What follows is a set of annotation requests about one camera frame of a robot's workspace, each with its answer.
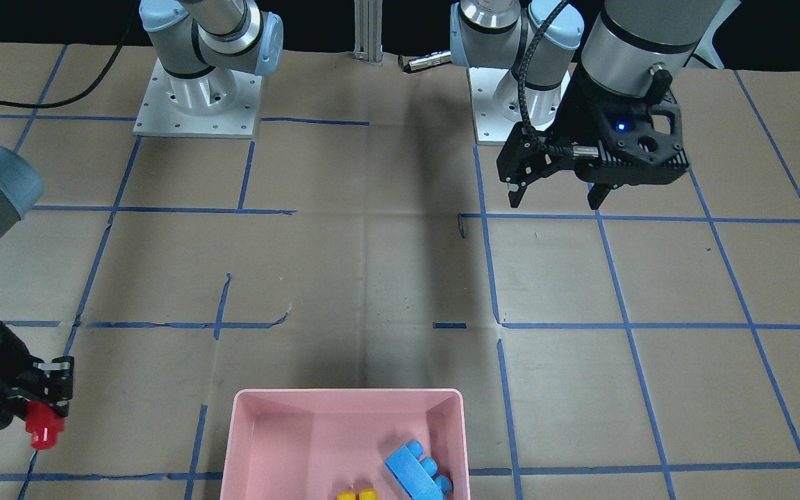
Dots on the red toy block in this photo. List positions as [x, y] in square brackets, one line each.
[43, 425]

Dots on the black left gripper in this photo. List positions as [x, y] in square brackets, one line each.
[581, 111]

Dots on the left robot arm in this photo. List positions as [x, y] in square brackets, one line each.
[541, 45]

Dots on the aluminium frame post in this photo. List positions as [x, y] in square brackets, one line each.
[367, 43]

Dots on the silver cable connector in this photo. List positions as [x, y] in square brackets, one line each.
[421, 63]

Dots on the blue toy block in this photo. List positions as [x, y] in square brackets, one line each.
[416, 473]

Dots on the pink plastic box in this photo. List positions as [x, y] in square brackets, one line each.
[318, 443]

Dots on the yellow toy block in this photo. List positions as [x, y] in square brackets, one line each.
[367, 494]

